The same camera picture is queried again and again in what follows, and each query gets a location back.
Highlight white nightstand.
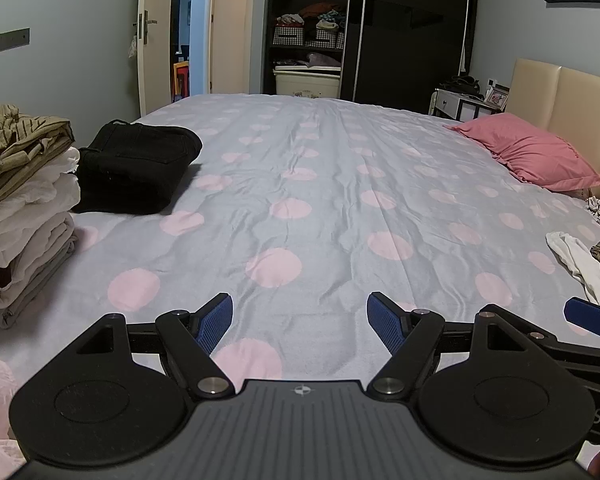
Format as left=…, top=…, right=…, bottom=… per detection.
left=429, top=87, right=504, bottom=122

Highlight cream door frame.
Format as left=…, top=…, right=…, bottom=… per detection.
left=208, top=0, right=269, bottom=95

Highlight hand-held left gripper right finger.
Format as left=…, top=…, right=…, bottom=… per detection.
left=366, top=291, right=531, bottom=401

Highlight dark bag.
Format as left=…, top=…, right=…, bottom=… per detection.
left=437, top=74, right=484, bottom=97

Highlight red chair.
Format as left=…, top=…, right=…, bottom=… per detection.
left=173, top=59, right=191, bottom=99

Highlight checkered fabric basket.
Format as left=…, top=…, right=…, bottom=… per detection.
left=272, top=25, right=306, bottom=47
left=314, top=28, right=345, bottom=50

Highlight white storage box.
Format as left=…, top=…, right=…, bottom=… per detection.
left=272, top=63, right=342, bottom=100

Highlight cream door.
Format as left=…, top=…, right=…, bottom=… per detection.
left=137, top=0, right=177, bottom=119

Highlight wall cable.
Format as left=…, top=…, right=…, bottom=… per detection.
left=459, top=0, right=470, bottom=74

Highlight stack of folded light clothes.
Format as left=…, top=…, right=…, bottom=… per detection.
left=0, top=147, right=84, bottom=330

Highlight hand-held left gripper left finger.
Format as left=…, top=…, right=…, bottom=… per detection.
left=77, top=292, right=236, bottom=401

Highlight small photo frame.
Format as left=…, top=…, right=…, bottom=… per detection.
left=483, top=85, right=511, bottom=109

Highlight pink pillow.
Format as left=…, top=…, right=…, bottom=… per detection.
left=444, top=112, right=600, bottom=194

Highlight black folded pants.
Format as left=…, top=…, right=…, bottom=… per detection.
left=72, top=119, right=204, bottom=215

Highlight pile of clothes on shelf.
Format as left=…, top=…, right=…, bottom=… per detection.
left=277, top=3, right=349, bottom=32

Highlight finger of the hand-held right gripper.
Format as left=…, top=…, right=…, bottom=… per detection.
left=527, top=297, right=600, bottom=395

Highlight beige padded headboard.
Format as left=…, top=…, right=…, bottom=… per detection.
left=502, top=58, right=600, bottom=202

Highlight olive striped folded shirt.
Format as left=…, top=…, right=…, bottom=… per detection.
left=0, top=104, right=76, bottom=206

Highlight bed with polka dot sheet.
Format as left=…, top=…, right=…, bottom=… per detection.
left=0, top=92, right=600, bottom=480

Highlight white garment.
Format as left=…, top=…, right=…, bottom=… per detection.
left=545, top=231, right=600, bottom=312

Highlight grey wall strip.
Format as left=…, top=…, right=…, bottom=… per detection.
left=0, top=27, right=31, bottom=58

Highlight dark wardrobe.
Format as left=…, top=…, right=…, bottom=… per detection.
left=262, top=0, right=481, bottom=105

